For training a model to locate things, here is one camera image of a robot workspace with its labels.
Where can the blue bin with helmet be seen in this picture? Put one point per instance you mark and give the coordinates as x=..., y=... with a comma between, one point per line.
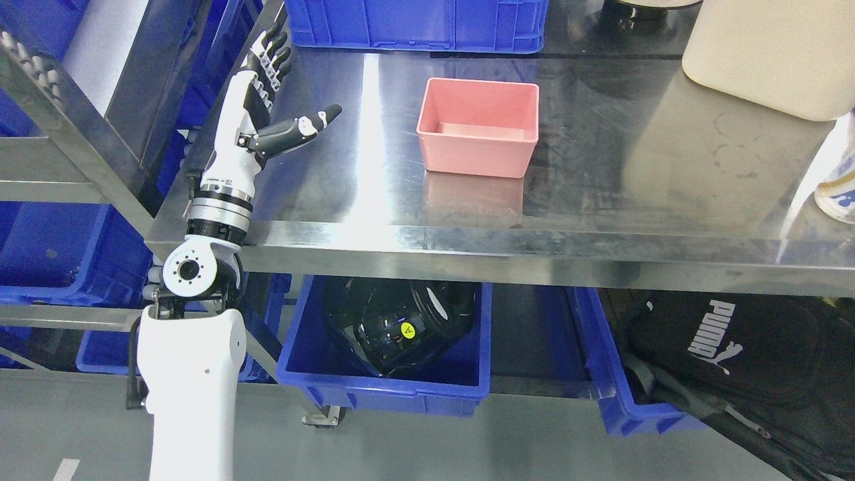
x=453, y=385

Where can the blue crate on table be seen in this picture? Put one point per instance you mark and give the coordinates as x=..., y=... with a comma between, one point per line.
x=503, y=27

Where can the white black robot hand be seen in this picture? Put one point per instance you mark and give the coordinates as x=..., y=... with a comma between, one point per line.
x=245, y=136

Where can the blue bin lower left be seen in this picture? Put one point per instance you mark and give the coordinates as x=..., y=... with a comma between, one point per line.
x=71, y=254

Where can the black helmet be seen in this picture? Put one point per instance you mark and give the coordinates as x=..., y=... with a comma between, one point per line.
x=392, y=327

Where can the beige plastic container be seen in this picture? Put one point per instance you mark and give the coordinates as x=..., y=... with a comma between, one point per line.
x=792, y=56

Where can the blue bin with bag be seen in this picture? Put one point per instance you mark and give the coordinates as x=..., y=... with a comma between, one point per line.
x=621, y=415

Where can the black Puma bag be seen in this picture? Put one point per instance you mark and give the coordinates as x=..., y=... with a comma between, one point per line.
x=771, y=373

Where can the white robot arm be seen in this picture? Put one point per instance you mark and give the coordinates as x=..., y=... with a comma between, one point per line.
x=191, y=341

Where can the pink plastic storage box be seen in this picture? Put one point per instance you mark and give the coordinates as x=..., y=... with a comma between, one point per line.
x=478, y=127

